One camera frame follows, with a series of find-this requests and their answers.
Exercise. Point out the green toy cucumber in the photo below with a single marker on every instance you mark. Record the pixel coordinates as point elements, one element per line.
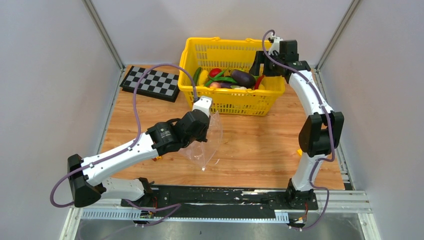
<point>196,75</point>

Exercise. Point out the yellow toy corn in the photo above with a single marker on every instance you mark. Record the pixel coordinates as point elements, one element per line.
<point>203,77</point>

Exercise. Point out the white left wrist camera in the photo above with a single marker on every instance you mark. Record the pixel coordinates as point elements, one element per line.
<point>203,104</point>

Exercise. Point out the yellow red toy block car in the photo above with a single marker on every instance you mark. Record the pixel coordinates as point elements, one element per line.
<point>157,158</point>

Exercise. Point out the green toy pea pod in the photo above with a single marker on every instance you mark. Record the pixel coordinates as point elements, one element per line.
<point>220,78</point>

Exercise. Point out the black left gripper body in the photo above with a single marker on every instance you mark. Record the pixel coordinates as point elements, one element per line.
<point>202,137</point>

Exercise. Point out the purple toy eggplant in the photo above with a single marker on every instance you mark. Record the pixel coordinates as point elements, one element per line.
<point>243,79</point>

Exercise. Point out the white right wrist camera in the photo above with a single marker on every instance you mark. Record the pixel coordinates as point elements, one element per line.
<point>280,46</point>

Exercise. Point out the red toy chili pepper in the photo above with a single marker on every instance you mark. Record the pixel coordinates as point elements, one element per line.
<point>259,80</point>

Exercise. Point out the clear zip top bag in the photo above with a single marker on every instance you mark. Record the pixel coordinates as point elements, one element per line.
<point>200,153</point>

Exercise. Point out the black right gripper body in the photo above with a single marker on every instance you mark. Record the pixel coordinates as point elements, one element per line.
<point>275,70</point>

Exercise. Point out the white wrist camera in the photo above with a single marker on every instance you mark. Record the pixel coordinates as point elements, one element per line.
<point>280,46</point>
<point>203,104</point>

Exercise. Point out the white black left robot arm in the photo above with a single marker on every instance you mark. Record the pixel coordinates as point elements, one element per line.
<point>90,178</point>

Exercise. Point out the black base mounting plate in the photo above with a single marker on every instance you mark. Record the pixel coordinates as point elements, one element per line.
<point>226,202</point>

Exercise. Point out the yellow plastic basket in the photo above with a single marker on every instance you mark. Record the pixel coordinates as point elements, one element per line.
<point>213,52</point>

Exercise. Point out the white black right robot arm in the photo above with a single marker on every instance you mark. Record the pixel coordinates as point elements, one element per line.
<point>321,132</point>

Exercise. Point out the black white checkerboard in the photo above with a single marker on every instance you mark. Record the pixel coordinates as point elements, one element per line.
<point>157,84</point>

